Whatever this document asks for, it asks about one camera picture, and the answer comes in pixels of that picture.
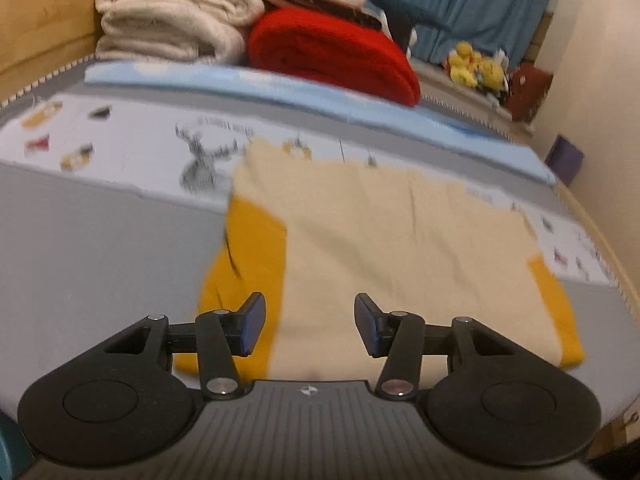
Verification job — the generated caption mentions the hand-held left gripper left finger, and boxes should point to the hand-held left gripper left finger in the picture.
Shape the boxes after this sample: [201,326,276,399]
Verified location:
[107,291,267,401]

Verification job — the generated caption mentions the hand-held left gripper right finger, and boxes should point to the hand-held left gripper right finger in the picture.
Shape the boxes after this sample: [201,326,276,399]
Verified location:
[353,292,506,401]

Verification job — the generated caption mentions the beige pants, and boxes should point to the beige pants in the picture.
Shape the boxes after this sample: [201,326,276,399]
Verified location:
[227,137,561,383]

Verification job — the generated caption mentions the mustard yellow cloth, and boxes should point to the mustard yellow cloth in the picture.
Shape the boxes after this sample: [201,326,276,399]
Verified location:
[172,195,586,382]

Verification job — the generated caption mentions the grey mattress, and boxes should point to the grey mattress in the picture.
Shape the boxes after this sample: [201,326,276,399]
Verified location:
[0,57,640,433]

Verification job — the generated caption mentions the white printed sheet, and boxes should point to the white printed sheet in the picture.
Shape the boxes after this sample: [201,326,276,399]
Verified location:
[0,92,621,288]

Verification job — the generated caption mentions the light blue sheet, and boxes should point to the light blue sheet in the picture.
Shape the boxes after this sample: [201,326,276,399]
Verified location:
[85,60,557,187]

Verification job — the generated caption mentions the beige window sill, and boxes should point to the beige window sill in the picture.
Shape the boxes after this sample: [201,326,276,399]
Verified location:
[415,60,536,137]

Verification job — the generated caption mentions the purple box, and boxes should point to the purple box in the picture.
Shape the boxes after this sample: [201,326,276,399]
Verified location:
[545,135,585,186]

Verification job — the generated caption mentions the red folded blanket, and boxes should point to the red folded blanket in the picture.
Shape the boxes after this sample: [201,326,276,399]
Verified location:
[247,7,422,107]

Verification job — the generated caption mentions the teal object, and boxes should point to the teal object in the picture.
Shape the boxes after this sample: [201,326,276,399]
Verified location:
[0,412,36,480]

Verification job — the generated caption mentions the yellow plush toy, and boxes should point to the yellow plush toy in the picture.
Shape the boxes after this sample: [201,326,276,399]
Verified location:
[447,42,483,87]
[477,55,507,90]

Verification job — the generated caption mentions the dark red plush cushion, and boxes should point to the dark red plush cushion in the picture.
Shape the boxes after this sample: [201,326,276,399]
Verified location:
[507,65,554,122]

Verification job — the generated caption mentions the cream folded blanket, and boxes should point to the cream folded blanket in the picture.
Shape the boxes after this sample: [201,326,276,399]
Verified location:
[95,0,264,64]

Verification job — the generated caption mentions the dark blue shark plush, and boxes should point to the dark blue shark plush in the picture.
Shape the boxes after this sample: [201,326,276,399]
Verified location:
[350,0,457,56]

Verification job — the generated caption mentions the blue curtain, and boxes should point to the blue curtain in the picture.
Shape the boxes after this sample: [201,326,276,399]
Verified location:
[360,0,571,68]

